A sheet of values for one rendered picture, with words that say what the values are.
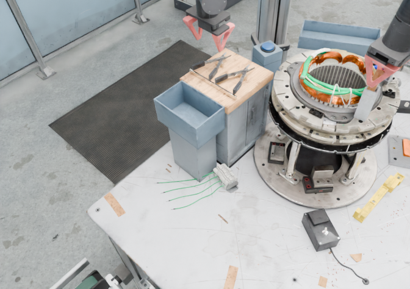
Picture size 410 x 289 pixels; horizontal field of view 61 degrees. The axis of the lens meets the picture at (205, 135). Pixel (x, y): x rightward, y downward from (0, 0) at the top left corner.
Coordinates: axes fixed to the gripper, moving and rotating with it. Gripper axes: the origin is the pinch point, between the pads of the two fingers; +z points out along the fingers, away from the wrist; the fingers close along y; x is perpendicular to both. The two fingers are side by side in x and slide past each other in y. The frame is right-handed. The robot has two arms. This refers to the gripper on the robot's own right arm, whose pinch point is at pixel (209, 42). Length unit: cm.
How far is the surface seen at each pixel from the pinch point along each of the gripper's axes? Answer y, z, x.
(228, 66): 2.4, 10.2, 5.0
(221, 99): 10.6, 9.6, -7.0
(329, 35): 13.8, 15.4, 43.8
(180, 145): 4.1, 24.6, -18.6
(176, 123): 5.4, 12.8, -19.6
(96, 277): 10, 39, -59
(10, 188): -107, 116, -67
